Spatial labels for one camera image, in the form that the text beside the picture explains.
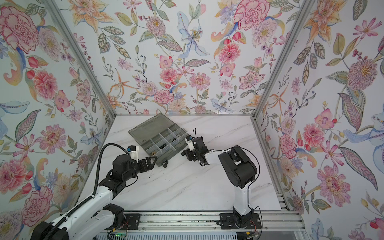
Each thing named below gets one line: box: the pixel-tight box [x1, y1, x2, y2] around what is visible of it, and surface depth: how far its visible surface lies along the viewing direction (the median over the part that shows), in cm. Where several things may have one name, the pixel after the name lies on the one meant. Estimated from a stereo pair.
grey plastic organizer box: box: [128, 113, 190, 167], surface depth 107 cm
